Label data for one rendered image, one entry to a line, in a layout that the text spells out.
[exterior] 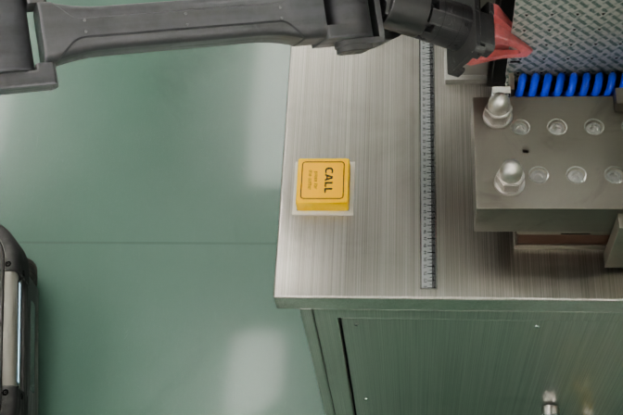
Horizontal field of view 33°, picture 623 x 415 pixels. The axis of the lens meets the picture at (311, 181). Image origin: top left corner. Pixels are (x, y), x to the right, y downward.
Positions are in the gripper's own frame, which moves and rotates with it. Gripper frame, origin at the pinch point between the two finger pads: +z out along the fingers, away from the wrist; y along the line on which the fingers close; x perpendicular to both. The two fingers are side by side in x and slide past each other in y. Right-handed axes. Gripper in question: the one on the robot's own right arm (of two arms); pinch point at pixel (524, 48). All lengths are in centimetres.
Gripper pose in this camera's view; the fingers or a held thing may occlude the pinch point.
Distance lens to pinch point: 132.7
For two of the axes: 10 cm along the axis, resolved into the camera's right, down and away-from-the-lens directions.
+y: -0.4, 8.7, -4.8
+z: 9.1, 2.3, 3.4
